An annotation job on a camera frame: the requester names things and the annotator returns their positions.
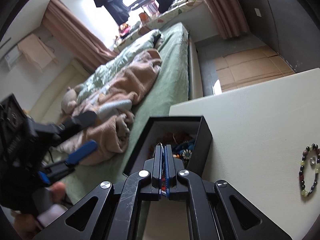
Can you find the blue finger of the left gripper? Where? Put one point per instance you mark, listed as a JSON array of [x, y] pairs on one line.
[[58, 170], [75, 124]]

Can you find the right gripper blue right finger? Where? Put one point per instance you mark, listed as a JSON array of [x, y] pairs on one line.
[[200, 197]]

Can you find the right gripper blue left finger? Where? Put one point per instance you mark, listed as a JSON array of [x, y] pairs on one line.
[[142, 186]]

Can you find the black jewelry box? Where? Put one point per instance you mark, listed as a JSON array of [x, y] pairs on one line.
[[189, 137]]

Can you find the left hand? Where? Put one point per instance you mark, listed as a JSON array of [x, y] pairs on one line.
[[48, 208]]

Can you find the beige plush toy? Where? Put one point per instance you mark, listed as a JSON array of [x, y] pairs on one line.
[[69, 101]]

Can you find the pink fleece blanket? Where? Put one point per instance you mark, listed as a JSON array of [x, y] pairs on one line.
[[112, 104]]

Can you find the left pink curtain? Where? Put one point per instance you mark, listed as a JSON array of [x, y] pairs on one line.
[[75, 36]]

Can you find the pink curtain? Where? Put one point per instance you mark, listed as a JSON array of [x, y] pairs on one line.
[[75, 36], [228, 17]]

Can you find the green bed mattress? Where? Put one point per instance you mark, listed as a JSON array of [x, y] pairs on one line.
[[171, 87]]

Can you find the green floral quilt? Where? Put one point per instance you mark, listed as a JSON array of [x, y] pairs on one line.
[[106, 72]]

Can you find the flattened cardboard sheets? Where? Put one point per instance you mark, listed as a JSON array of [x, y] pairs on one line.
[[250, 67]]

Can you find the floral window seat cushion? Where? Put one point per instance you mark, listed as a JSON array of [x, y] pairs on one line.
[[178, 7]]

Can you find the hanging dark clothes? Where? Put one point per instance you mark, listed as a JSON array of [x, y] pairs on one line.
[[116, 8]]

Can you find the right pink curtain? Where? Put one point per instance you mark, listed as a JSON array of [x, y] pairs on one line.
[[228, 17]]

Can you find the white wall switch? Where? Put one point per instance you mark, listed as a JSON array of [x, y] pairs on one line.
[[257, 12]]

